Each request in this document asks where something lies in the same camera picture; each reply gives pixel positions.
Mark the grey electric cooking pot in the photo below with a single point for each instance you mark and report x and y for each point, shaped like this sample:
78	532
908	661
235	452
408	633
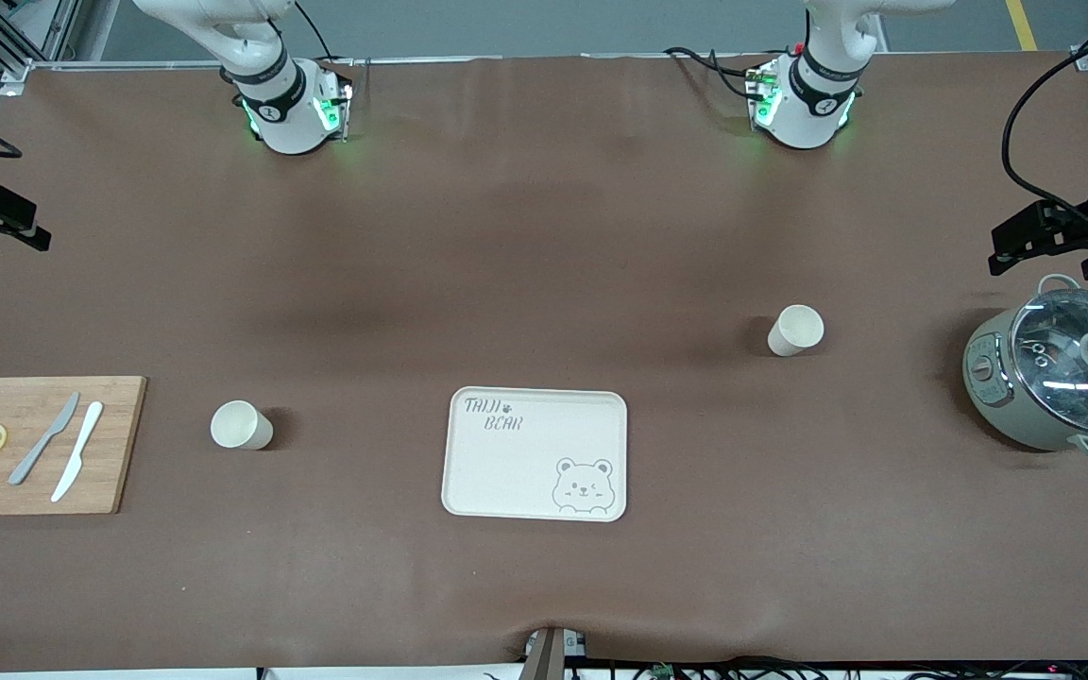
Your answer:
997	397

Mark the grey plastic knife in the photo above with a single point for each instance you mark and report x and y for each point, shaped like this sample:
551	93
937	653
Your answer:
39	449

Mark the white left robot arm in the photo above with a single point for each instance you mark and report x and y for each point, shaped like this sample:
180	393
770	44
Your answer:
813	104

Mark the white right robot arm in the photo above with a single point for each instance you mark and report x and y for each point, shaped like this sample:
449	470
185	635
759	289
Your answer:
284	113

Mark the cream bear print tray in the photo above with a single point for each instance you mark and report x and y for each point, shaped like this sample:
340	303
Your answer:
516	472

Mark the glass pot lid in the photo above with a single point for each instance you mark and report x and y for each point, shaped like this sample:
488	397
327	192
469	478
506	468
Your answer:
1063	368

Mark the white plastic knife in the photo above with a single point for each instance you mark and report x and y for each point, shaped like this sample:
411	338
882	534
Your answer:
79	449

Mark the wooden cutting board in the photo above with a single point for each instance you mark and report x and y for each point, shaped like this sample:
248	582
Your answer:
119	453

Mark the white IKEA cup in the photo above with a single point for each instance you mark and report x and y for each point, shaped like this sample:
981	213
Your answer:
240	427
794	332

